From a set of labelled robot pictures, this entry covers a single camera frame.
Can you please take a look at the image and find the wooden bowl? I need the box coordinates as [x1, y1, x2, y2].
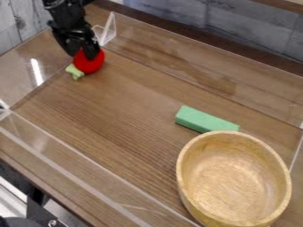
[175, 130, 292, 227]

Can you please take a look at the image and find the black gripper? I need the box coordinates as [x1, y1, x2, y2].
[41, 0, 98, 60]

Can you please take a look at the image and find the red plush fruit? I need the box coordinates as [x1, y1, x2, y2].
[65, 49, 105, 80]

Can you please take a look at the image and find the black metal bracket bottom left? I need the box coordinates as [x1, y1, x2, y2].
[26, 197, 68, 227]

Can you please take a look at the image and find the green foam block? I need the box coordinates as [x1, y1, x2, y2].
[175, 106, 240, 133]

